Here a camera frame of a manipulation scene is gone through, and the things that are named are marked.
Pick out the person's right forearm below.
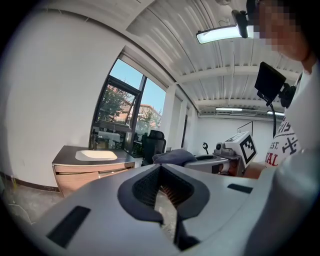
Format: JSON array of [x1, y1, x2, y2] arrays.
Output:
[[241, 161, 268, 180]]

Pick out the black office chair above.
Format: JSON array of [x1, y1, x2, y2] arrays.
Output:
[[141, 129, 167, 167]]

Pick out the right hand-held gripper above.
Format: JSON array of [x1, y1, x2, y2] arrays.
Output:
[[183, 131, 258, 177]]

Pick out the dark framed window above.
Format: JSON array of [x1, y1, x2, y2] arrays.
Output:
[[88, 51, 169, 158]]

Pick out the black chest mount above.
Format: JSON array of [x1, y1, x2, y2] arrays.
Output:
[[278, 82, 297, 108]]

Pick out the thick black cable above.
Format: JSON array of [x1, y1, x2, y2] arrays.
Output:
[[257, 91, 278, 138]]

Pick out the person's white printed shirt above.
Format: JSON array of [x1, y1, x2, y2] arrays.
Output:
[[263, 59, 320, 171]]

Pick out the white cable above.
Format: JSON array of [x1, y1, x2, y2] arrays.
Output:
[[8, 202, 36, 225]]

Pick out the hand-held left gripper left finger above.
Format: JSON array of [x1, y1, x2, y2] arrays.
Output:
[[32, 163, 180, 256]]

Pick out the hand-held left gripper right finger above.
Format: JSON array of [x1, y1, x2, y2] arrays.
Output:
[[161, 163, 260, 256]]

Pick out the dark blue cloth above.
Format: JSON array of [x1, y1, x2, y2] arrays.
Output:
[[152, 148, 198, 167]]

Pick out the black head-mounted camera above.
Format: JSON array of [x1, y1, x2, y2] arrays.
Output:
[[231, 8, 255, 40]]

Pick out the person's head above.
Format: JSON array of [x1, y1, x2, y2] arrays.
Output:
[[252, 0, 320, 63]]

